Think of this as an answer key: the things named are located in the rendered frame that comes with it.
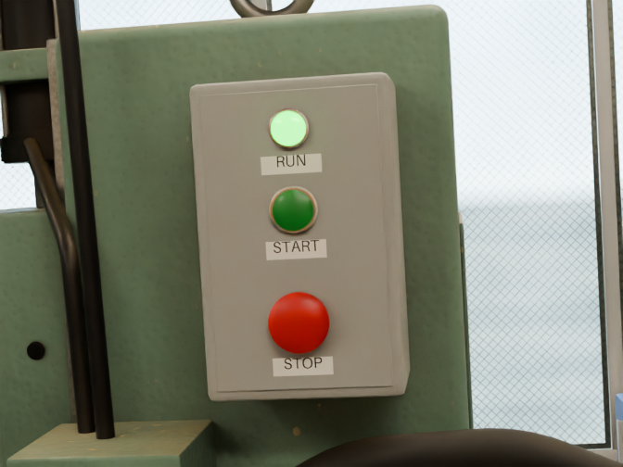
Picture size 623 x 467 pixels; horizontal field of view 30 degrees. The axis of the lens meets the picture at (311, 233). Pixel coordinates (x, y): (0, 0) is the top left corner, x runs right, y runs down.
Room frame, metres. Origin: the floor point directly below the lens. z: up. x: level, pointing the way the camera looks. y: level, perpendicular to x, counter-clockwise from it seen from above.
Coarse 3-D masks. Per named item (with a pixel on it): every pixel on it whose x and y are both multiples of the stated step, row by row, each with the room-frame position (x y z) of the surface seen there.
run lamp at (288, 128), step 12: (288, 108) 0.57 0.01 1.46; (276, 120) 0.57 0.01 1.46; (288, 120) 0.56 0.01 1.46; (300, 120) 0.57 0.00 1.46; (276, 132) 0.57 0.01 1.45; (288, 132) 0.56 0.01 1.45; (300, 132) 0.56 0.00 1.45; (276, 144) 0.57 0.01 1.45; (288, 144) 0.57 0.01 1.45; (300, 144) 0.57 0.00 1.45
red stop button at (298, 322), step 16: (288, 304) 0.56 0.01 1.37; (304, 304) 0.56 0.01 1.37; (320, 304) 0.56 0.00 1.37; (272, 320) 0.56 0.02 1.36; (288, 320) 0.56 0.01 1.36; (304, 320) 0.56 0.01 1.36; (320, 320) 0.56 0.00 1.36; (272, 336) 0.57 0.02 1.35; (288, 336) 0.56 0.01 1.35; (304, 336) 0.56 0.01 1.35; (320, 336) 0.56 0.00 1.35; (304, 352) 0.56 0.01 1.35
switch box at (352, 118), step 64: (192, 128) 0.58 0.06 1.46; (256, 128) 0.57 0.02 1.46; (320, 128) 0.57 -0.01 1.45; (384, 128) 0.57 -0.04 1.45; (256, 192) 0.57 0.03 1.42; (320, 192) 0.57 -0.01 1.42; (384, 192) 0.57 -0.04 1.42; (256, 256) 0.57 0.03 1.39; (384, 256) 0.57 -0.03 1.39; (256, 320) 0.57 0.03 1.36; (384, 320) 0.57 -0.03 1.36; (256, 384) 0.57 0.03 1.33; (320, 384) 0.57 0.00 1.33; (384, 384) 0.57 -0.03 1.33
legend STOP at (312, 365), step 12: (276, 360) 0.57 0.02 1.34; (288, 360) 0.57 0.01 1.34; (300, 360) 0.57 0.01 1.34; (312, 360) 0.57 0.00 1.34; (324, 360) 0.57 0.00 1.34; (276, 372) 0.57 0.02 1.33; (288, 372) 0.57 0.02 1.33; (300, 372) 0.57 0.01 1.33; (312, 372) 0.57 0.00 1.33; (324, 372) 0.57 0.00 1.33
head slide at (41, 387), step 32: (0, 224) 0.70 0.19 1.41; (32, 224) 0.69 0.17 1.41; (0, 256) 0.70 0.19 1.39; (32, 256) 0.69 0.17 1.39; (0, 288) 0.70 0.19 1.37; (32, 288) 0.69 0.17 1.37; (0, 320) 0.70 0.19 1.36; (32, 320) 0.69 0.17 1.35; (64, 320) 0.69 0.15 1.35; (0, 352) 0.70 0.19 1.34; (32, 352) 0.69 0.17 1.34; (64, 352) 0.69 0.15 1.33; (0, 384) 0.70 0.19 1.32; (32, 384) 0.69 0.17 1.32; (64, 384) 0.69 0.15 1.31; (0, 416) 0.70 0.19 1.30; (32, 416) 0.69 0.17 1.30; (64, 416) 0.69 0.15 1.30; (0, 448) 0.70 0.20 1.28
